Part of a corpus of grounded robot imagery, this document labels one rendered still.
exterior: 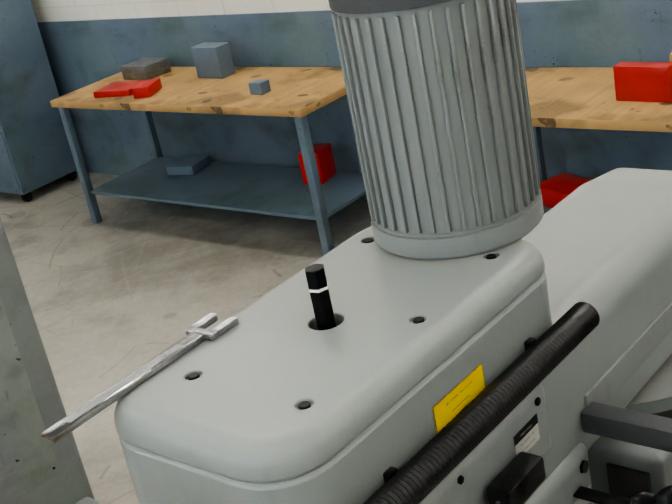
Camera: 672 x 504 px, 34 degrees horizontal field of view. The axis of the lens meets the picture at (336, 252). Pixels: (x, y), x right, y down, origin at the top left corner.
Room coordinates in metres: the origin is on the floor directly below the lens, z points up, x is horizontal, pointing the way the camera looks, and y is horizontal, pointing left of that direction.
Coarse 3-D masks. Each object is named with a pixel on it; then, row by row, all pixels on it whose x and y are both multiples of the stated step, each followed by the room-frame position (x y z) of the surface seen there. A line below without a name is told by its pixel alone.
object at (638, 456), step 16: (656, 384) 1.30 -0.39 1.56; (640, 400) 1.27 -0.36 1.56; (656, 400) 1.26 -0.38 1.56; (592, 448) 1.24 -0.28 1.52; (608, 448) 1.23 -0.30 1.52; (624, 448) 1.22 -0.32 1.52; (640, 448) 1.21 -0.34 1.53; (592, 464) 1.24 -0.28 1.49; (608, 464) 1.22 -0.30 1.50; (624, 464) 1.21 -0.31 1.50; (640, 464) 1.20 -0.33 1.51; (656, 464) 1.18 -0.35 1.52; (592, 480) 1.25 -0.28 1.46; (608, 480) 1.22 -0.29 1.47; (624, 480) 1.21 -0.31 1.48; (640, 480) 1.19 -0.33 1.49; (656, 480) 1.18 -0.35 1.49; (624, 496) 1.21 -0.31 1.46
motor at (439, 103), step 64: (384, 0) 1.12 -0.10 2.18; (448, 0) 1.10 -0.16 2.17; (512, 0) 1.16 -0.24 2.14; (384, 64) 1.13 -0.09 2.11; (448, 64) 1.11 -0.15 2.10; (512, 64) 1.15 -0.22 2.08; (384, 128) 1.14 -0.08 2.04; (448, 128) 1.10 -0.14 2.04; (512, 128) 1.13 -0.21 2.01; (384, 192) 1.15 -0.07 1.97; (448, 192) 1.11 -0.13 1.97; (512, 192) 1.12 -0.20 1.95; (448, 256) 1.11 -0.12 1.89
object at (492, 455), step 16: (528, 400) 1.06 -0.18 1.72; (544, 400) 1.08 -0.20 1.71; (512, 416) 1.04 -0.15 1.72; (528, 416) 1.05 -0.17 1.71; (544, 416) 1.08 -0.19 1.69; (496, 432) 1.01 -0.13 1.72; (512, 432) 1.03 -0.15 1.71; (528, 432) 1.05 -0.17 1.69; (544, 432) 1.07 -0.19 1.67; (480, 448) 0.99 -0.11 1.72; (496, 448) 1.00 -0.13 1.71; (512, 448) 1.03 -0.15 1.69; (528, 448) 1.05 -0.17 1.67; (544, 448) 1.07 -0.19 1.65; (464, 464) 0.97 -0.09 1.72; (480, 464) 0.98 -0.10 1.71; (496, 464) 1.00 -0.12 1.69; (448, 480) 0.94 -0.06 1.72; (464, 480) 0.96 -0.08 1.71; (480, 480) 0.98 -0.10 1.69; (432, 496) 0.92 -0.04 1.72; (448, 496) 0.94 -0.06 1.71; (464, 496) 0.96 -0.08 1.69; (480, 496) 0.97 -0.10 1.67
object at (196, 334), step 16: (208, 320) 1.07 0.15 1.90; (192, 336) 1.04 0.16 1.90; (208, 336) 1.03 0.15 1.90; (176, 352) 1.01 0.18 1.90; (144, 368) 0.99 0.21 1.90; (160, 368) 0.99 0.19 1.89; (128, 384) 0.96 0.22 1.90; (96, 400) 0.94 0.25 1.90; (112, 400) 0.94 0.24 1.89; (80, 416) 0.91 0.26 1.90; (48, 432) 0.90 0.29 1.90; (64, 432) 0.89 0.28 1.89
